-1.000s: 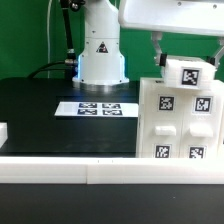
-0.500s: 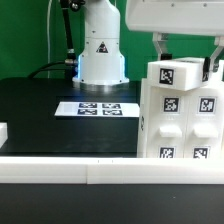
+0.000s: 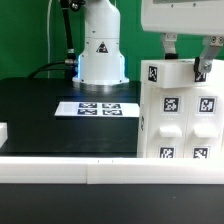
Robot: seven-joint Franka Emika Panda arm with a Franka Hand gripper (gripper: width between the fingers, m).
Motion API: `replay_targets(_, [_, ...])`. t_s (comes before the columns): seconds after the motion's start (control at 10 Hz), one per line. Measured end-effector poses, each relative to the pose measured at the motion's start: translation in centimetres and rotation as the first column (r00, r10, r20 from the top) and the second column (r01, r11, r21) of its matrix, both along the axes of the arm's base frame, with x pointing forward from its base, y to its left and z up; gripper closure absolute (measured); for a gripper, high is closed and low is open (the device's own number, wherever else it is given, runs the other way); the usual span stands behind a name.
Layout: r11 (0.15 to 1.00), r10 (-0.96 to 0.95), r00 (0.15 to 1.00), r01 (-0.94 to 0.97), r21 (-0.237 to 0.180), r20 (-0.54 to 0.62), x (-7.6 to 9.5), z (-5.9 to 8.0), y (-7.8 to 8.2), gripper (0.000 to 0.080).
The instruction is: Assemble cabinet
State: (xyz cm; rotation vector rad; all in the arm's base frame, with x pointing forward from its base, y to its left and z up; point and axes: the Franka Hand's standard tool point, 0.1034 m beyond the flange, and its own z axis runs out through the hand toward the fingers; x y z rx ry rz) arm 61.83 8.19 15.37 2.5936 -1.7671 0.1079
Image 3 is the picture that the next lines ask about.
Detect white cabinet body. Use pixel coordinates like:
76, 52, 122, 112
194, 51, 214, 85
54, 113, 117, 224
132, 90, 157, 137
136, 83, 224, 159

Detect white U-shaped obstacle fence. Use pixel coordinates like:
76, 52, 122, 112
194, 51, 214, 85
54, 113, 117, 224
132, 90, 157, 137
0, 156, 224, 184

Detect white thin cable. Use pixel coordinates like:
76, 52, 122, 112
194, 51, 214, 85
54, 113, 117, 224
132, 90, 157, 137
46, 0, 54, 79

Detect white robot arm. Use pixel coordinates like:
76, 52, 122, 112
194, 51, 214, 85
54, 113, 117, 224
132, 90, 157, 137
59, 0, 224, 87

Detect black cable conduit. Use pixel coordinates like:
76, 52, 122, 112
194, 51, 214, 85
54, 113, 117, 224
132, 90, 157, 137
27, 0, 83, 80

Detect white cabinet top box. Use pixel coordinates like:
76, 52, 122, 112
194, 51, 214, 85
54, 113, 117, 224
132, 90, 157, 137
141, 59, 224, 89

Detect white marker base plate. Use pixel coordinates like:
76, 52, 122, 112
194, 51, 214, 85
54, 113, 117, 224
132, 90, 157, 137
55, 102, 139, 118

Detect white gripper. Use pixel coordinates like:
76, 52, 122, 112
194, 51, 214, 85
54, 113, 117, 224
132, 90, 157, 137
141, 0, 224, 74

